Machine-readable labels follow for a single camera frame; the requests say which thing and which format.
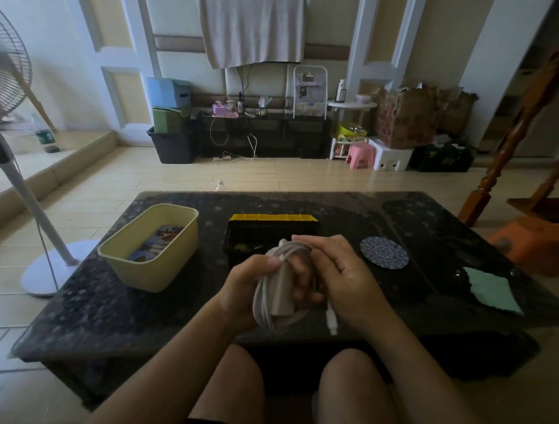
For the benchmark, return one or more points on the white power strip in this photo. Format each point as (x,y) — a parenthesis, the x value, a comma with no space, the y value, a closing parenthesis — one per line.
(223,159)

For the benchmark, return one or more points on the colourful cards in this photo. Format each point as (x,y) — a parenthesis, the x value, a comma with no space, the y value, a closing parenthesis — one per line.
(153,244)

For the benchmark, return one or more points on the blue storage box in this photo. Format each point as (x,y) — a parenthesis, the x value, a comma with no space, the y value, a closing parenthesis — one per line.
(169,92)

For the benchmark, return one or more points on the pink tissue box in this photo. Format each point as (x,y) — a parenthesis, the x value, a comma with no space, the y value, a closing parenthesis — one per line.
(223,110)

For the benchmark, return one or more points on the person's left forearm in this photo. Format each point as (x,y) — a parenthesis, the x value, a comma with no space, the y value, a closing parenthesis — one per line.
(174,371)

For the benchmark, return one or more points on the person's right fingers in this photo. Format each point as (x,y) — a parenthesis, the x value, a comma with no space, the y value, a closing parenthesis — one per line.
(319,245)

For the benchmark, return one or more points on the brown wooden chair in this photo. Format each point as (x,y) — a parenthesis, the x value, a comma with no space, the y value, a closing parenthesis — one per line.
(511,139)

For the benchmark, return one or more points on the black plastic crate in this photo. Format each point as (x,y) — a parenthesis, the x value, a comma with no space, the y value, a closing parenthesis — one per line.
(172,146)

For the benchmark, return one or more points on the beige hanging towel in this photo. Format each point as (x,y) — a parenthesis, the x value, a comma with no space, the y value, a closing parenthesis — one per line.
(253,30)

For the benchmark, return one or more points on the white pump bottle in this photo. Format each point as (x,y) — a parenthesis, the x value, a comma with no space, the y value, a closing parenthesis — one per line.
(341,91)

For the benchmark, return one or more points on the person's leg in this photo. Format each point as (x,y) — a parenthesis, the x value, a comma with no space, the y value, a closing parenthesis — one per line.
(231,388)
(353,388)

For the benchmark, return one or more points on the black bag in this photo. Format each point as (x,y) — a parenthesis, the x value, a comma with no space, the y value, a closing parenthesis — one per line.
(443,158)

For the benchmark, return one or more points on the blue patterned round coaster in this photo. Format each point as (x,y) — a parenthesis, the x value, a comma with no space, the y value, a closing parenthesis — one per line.
(384,252)

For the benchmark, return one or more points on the person's right hand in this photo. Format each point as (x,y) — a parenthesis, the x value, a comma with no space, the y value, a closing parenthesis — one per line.
(349,284)

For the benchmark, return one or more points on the green label plastic bottle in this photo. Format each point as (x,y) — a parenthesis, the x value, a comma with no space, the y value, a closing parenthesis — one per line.
(45,137)

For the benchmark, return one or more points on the person's left thumb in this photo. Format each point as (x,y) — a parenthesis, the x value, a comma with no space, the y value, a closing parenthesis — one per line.
(270,261)

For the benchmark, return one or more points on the green storage box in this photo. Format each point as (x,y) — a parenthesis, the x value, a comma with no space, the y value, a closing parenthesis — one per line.
(170,120)

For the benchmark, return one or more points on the pink plastic stool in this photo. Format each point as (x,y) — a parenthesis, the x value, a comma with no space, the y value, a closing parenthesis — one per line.
(360,156)

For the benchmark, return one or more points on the dark stone coffee table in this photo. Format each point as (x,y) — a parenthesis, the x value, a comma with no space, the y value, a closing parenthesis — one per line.
(131,305)

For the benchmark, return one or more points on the white round side table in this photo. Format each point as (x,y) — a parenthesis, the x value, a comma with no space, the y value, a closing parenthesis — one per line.
(351,107)

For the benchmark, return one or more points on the brown patterned paper bag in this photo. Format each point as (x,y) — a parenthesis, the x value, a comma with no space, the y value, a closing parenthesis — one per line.
(404,118)

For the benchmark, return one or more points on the black low cabinet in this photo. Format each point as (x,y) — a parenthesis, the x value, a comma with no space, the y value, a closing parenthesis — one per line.
(279,135)

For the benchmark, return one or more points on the green cloth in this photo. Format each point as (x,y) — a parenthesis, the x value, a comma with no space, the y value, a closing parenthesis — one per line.
(493,290)

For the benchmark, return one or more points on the person's left hand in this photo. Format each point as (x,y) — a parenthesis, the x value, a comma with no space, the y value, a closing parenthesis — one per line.
(238,288)

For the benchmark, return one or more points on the person's left leg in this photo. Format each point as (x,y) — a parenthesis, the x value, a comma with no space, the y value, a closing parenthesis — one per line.
(231,388)

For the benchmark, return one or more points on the yellow plastic bin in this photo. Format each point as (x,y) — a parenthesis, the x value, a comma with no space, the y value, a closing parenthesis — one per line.
(150,247)

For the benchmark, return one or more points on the white standing fan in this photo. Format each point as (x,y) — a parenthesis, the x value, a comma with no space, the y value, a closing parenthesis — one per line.
(26,209)

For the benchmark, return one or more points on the black and yellow toolbox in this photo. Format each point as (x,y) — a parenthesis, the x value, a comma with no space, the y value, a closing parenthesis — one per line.
(262,231)

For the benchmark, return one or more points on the white plastic stool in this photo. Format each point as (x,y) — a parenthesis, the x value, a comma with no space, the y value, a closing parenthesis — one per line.
(390,156)

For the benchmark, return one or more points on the person's right leg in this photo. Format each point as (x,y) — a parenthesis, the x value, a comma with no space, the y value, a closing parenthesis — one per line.
(353,388)

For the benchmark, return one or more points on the person's right forearm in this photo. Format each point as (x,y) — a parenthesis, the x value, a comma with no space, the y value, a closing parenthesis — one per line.
(419,371)

